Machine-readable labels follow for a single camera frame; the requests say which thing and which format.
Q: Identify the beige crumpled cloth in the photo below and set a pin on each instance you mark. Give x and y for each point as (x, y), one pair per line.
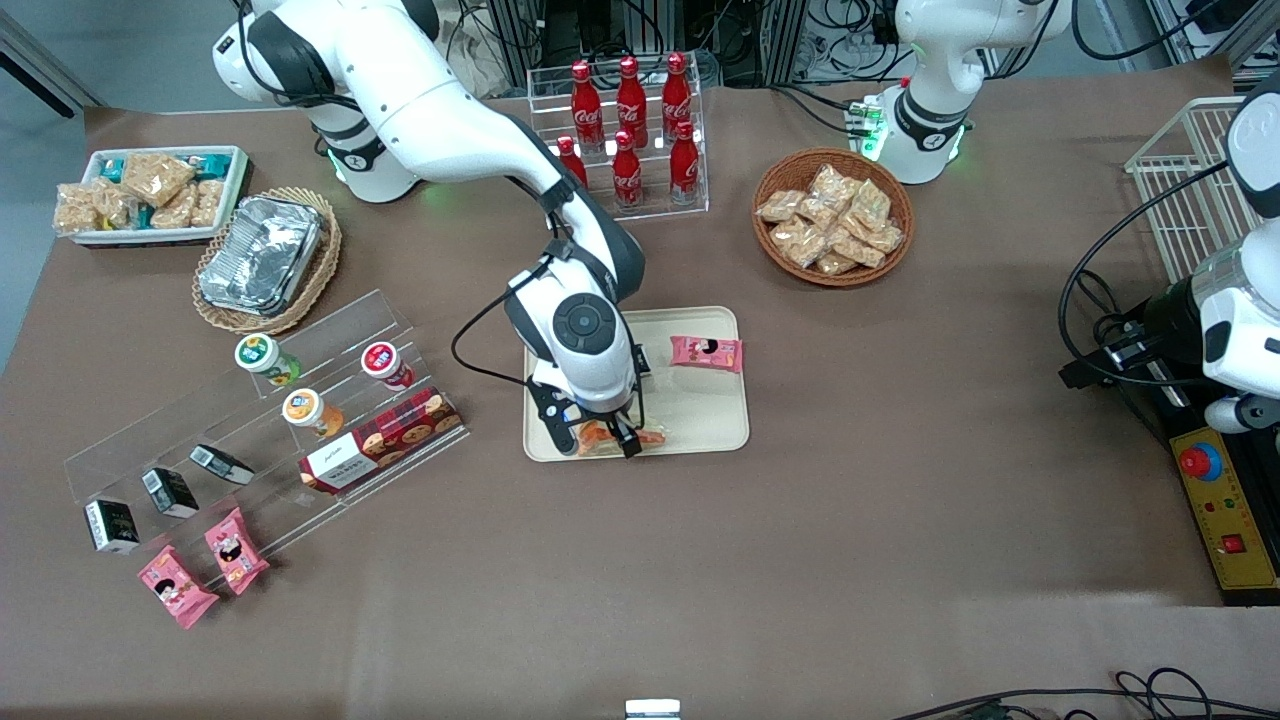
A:
(470, 60)

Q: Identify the stacked foil containers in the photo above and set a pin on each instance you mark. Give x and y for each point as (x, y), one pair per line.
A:
(260, 255)

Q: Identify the red cookie box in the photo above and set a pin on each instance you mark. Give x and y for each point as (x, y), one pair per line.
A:
(400, 435)

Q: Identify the small white device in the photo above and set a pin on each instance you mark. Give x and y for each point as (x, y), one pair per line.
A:
(653, 709)

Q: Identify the green lid cup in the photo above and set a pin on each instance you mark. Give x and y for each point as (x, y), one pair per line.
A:
(257, 352)

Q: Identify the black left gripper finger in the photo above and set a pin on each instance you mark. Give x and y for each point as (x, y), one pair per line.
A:
(1080, 374)

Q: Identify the beige plastic tray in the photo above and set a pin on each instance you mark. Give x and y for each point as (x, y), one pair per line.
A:
(700, 420)

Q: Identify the clear-wrapped rice cracker packet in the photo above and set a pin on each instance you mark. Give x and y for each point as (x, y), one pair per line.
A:
(820, 212)
(800, 242)
(870, 203)
(857, 247)
(75, 205)
(778, 206)
(886, 238)
(835, 183)
(207, 200)
(175, 210)
(158, 175)
(113, 205)

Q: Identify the clear acrylic bottle rack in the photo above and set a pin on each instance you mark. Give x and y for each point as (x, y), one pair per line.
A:
(660, 205)

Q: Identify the pink snack packet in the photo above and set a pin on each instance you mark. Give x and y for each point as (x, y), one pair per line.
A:
(175, 588)
(706, 352)
(237, 550)

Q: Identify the yellow emergency stop box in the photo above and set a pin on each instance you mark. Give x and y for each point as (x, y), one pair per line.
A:
(1225, 510)

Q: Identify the round brown wicker basket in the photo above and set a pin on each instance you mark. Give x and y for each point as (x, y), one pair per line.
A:
(790, 175)

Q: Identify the red lid cup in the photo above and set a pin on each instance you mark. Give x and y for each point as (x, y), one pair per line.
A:
(381, 358)

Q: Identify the red cola bottle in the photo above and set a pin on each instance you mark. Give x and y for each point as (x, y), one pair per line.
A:
(574, 162)
(685, 170)
(627, 178)
(631, 95)
(586, 100)
(676, 92)

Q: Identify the teal snack packet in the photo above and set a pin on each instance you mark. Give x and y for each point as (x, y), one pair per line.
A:
(211, 163)
(111, 168)

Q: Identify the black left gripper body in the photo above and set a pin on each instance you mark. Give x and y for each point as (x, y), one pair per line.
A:
(1166, 315)

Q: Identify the oval tan wicker basket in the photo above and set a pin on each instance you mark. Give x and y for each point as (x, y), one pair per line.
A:
(325, 260)

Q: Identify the white rectangular plastic bin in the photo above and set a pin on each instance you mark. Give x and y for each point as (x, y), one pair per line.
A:
(235, 185)

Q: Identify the orange lid cup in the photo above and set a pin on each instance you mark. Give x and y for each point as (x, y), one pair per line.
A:
(302, 407)

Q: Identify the triangle sandwich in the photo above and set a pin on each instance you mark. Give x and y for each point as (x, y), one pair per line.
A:
(597, 438)

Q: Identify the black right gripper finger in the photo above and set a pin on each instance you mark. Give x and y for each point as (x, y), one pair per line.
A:
(562, 435)
(628, 438)

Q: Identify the clear acrylic stepped shelf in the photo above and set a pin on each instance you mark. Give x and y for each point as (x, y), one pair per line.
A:
(350, 320)

